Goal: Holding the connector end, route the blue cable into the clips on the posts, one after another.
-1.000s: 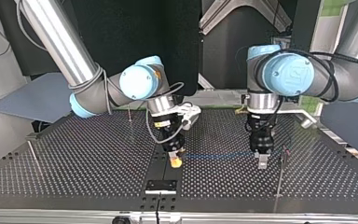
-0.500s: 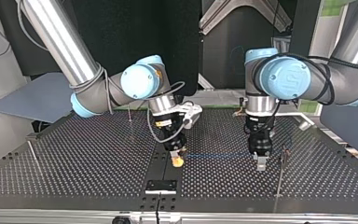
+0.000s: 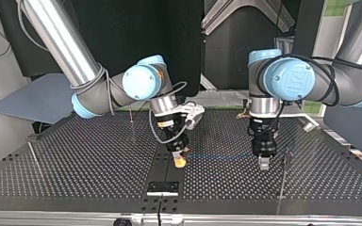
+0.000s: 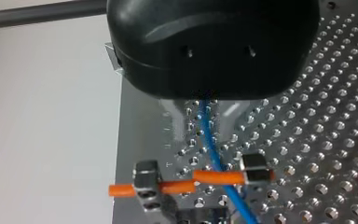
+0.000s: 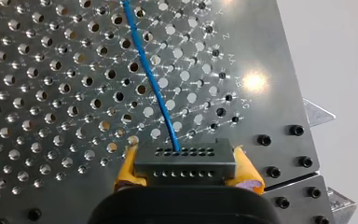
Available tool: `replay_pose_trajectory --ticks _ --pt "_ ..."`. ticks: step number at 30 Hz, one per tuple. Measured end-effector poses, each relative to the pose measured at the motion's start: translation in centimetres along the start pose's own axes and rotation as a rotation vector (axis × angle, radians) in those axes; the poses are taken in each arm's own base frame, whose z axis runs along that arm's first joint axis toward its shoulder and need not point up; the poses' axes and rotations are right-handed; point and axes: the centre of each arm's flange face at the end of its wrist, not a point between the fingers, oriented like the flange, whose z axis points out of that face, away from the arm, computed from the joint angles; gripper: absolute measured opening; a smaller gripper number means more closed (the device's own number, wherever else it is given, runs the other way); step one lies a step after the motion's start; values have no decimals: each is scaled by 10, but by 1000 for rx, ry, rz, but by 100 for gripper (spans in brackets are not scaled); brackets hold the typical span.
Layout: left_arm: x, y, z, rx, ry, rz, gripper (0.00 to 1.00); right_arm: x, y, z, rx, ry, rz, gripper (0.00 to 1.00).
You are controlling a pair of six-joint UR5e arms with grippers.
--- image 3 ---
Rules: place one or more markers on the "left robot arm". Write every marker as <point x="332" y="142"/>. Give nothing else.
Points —
<point x="352" y="75"/>

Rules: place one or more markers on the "connector holder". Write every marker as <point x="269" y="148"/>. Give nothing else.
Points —
<point x="162" y="187"/>

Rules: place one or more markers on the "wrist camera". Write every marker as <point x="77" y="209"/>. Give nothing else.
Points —
<point x="195" y="112"/>
<point x="243" y="113"/>

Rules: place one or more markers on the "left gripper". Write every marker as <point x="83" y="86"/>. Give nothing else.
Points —
<point x="264" y="141"/>

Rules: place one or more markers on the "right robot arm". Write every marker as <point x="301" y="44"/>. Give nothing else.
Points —
<point x="62" y="47"/>

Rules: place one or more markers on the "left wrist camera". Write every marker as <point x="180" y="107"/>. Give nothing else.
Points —
<point x="243" y="113"/>

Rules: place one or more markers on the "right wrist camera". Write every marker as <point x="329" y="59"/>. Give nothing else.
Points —
<point x="195" y="112"/>

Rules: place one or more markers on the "silver metal frame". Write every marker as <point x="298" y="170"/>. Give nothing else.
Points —
<point x="220" y="15"/>

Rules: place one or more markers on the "grey board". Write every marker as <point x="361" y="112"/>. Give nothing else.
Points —
<point x="41" y="97"/>

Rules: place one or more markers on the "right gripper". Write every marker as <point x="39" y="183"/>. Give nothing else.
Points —
<point x="173" y="130"/>

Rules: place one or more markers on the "black panel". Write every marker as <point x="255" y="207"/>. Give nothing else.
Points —
<point x="122" y="31"/>

